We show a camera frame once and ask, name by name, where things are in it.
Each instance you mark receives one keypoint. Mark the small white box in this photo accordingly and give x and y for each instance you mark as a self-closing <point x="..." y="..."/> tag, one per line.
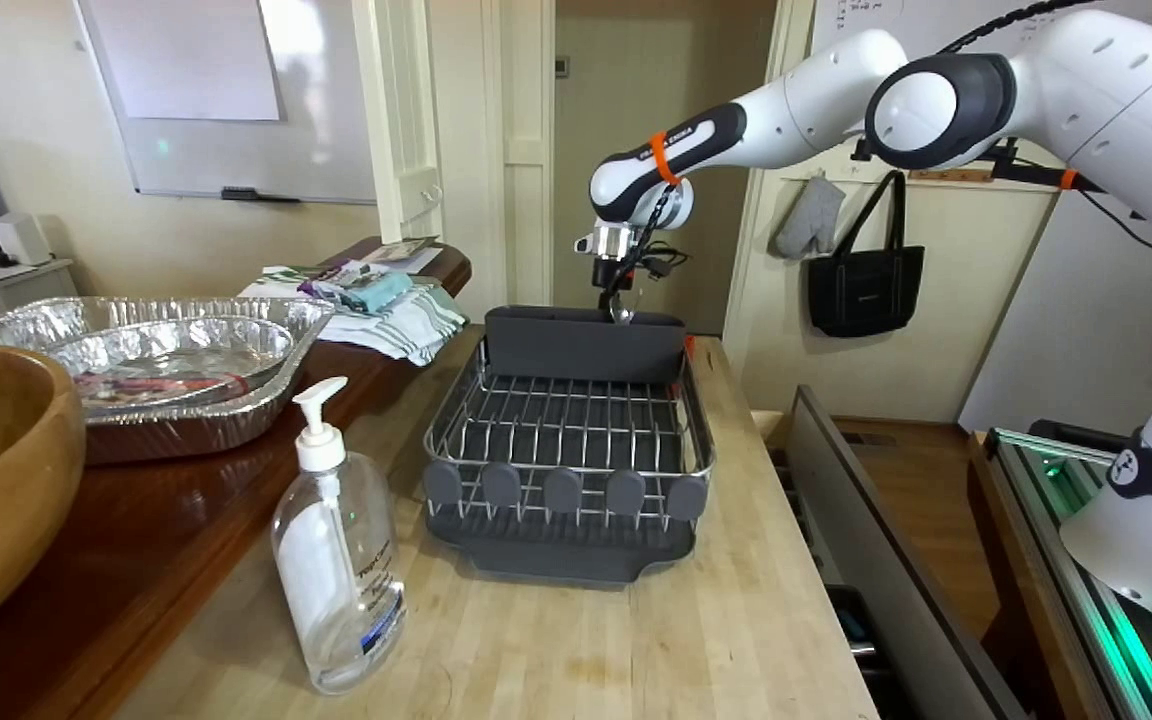
<point x="18" y="238"/>

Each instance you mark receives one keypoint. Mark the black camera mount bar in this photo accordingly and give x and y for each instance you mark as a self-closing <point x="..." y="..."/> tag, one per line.
<point x="1017" y="165"/>

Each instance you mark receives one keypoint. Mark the grey oven mitt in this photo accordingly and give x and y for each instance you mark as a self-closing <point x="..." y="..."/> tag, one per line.
<point x="810" y="217"/>

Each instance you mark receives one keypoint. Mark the metal robot mount frame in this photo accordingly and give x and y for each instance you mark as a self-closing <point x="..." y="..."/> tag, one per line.
<point x="1068" y="626"/>

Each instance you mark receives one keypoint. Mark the aluminium foil tray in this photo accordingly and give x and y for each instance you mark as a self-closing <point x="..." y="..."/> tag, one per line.
<point x="163" y="344"/>

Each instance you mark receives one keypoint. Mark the clear hand sanitizer bottle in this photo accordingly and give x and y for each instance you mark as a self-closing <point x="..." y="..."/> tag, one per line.
<point x="338" y="586"/>

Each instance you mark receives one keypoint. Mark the black whiteboard eraser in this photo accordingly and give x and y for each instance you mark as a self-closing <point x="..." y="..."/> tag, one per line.
<point x="258" y="197"/>

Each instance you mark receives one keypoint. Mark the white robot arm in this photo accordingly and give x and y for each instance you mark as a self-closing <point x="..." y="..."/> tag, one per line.
<point x="1110" y="95"/>

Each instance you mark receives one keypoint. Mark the grey kitchen drawer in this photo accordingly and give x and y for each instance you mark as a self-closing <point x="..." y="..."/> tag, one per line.
<point x="871" y="533"/>

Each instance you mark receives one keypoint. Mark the teal packet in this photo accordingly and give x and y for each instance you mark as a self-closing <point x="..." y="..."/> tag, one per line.
<point x="376" y="291"/>

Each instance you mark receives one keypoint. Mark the whiteboard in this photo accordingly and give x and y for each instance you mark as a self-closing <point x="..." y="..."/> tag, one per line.
<point x="201" y="133"/>

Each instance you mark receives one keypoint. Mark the white paper stack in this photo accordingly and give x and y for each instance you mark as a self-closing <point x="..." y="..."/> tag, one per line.
<point x="402" y="335"/>

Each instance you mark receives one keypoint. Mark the black tote bag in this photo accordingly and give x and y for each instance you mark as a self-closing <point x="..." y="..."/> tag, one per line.
<point x="861" y="285"/>

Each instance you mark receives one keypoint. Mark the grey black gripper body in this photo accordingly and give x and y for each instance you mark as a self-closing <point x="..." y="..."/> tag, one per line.
<point x="610" y="246"/>

